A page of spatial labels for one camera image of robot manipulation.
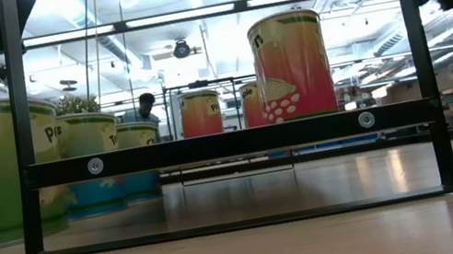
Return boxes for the silver ribbed air duct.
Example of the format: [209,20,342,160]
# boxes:
[96,27,155,78]

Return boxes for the red pineapple label tin can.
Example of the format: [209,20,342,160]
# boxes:
[237,81,267,129]

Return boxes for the black metal rig frame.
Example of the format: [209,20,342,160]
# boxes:
[0,0,453,254]

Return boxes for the silver frame screw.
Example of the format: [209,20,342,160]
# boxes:
[356,110,377,131]
[86,156,106,177]

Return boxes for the yellow can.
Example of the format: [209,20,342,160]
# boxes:
[176,87,227,140]

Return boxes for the red corn label tin can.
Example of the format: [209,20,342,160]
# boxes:
[243,5,340,126]

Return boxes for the white LED light bar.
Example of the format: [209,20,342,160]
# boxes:
[0,0,314,55]

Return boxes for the person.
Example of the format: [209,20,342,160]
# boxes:
[118,91,162,134]

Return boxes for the blue tomato label tin can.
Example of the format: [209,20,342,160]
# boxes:
[49,106,133,221]
[113,117,170,205]

